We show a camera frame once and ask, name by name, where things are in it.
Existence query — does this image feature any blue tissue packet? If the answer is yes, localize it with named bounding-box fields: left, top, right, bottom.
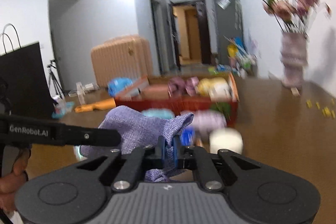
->
left=180, top=126, right=195, bottom=146

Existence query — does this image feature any light blue plush toy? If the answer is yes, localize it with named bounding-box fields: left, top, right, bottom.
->
left=141, top=109, right=175, bottom=119

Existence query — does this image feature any lilac fluffy cloth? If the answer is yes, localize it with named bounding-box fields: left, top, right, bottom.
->
left=181, top=110, right=227, bottom=140

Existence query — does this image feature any purple knitted cloth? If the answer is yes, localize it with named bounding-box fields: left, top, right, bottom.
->
left=80, top=105, right=195, bottom=183

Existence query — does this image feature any left hand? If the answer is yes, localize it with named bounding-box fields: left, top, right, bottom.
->
left=1, top=148, right=30, bottom=213

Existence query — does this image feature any black paper shopping bag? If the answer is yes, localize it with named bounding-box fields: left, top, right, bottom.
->
left=0, top=23, right=56, bottom=119

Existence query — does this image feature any small wet wipes pack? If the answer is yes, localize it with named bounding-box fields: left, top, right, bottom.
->
left=52, top=102, right=75, bottom=119

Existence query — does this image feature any pink scrunchie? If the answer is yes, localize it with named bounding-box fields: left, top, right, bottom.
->
left=168, top=77, right=199, bottom=97

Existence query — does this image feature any yellow plush toy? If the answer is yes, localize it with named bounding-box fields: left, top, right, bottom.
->
left=196, top=77, right=228, bottom=96

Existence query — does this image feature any red cardboard box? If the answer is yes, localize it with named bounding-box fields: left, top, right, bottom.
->
left=114, top=73, right=239, bottom=127

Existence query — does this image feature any white plush toy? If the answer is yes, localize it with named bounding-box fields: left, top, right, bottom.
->
left=209, top=83, right=232, bottom=101

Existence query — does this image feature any orange cloth strip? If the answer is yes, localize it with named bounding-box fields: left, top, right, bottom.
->
left=75, top=98, right=116, bottom=113

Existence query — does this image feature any blue tissue pack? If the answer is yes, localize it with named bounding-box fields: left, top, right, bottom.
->
left=107, top=77, right=133, bottom=97

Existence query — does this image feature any pink ribbed suitcase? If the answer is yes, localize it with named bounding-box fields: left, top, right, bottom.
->
left=91, top=35, right=153, bottom=88

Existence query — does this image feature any grey refrigerator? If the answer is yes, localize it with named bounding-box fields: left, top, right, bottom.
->
left=214, top=0, right=243, bottom=65

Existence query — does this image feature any textured pink vase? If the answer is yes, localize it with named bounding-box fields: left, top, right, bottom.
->
left=280, top=32, right=307, bottom=89

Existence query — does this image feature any black camera tripod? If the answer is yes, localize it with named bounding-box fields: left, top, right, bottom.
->
left=47, top=60, right=65, bottom=99

